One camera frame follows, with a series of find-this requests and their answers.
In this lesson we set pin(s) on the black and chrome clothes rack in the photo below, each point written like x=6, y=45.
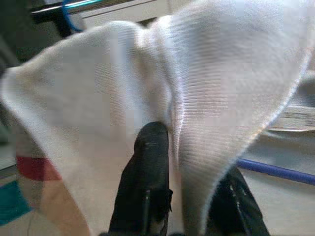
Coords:
x=46, y=18

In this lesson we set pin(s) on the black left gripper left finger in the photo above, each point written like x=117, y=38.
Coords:
x=147, y=172

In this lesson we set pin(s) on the grey curtain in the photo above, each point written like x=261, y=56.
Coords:
x=14, y=29

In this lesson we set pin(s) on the white ribbed knit garment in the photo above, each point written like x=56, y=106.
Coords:
x=209, y=86

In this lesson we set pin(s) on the blue plastic hanger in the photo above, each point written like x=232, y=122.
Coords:
x=64, y=17

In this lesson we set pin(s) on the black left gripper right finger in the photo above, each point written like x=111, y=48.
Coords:
x=236, y=204

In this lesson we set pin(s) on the teal floor mat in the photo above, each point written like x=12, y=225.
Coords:
x=12, y=204

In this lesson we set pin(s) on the red cloth item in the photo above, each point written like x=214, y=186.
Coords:
x=37, y=169

